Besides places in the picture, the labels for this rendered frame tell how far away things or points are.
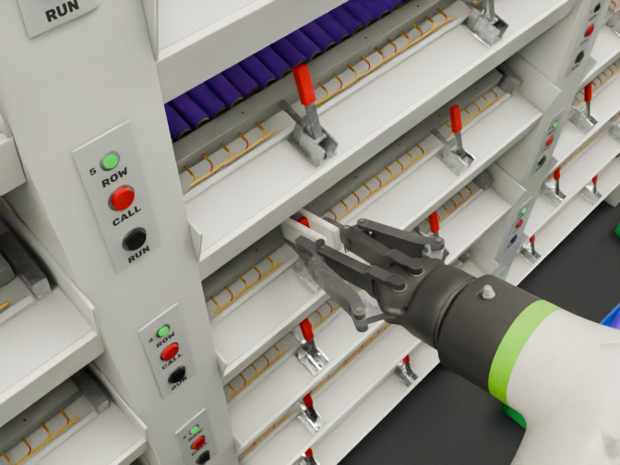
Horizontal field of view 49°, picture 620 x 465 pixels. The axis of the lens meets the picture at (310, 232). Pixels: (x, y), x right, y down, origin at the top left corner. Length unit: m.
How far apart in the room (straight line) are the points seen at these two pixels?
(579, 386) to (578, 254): 1.38
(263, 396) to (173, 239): 0.45
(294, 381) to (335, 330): 0.10
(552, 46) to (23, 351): 0.76
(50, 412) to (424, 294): 0.37
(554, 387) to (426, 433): 1.01
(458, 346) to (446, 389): 1.02
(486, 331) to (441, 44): 0.34
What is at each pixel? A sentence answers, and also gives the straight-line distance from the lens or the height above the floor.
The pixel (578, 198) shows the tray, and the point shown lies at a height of 0.16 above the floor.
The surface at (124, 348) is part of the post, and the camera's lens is 0.59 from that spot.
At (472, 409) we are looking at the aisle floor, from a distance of 1.59.
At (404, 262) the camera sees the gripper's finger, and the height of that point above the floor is 0.88.
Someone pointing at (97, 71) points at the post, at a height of 1.17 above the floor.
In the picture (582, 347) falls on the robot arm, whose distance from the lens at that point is 0.55.
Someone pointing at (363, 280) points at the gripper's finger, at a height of 0.86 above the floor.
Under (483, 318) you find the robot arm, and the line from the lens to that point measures 0.58.
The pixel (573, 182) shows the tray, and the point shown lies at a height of 0.36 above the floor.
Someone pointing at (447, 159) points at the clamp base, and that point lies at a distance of 0.93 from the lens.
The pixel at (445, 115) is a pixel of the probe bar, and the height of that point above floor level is 0.80.
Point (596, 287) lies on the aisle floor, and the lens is 1.86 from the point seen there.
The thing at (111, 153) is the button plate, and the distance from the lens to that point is 0.44.
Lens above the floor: 1.40
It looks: 50 degrees down
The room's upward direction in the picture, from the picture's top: straight up
